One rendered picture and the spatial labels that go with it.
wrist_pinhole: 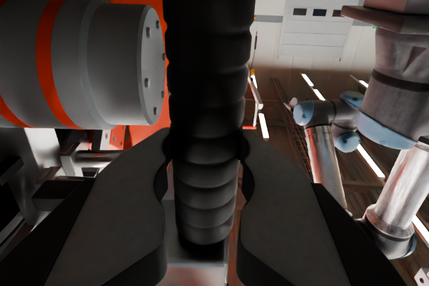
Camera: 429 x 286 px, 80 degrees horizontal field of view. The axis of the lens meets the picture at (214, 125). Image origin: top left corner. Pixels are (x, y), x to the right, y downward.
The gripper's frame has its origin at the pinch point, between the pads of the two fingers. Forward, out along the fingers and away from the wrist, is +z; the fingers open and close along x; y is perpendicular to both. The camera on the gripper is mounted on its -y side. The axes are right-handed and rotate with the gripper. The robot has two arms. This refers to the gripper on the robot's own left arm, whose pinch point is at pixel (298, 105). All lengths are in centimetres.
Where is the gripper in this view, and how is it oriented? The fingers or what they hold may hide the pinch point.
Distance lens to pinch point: 121.6
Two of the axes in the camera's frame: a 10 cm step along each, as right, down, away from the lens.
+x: -9.7, -0.5, -2.5
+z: -1.9, -4.8, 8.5
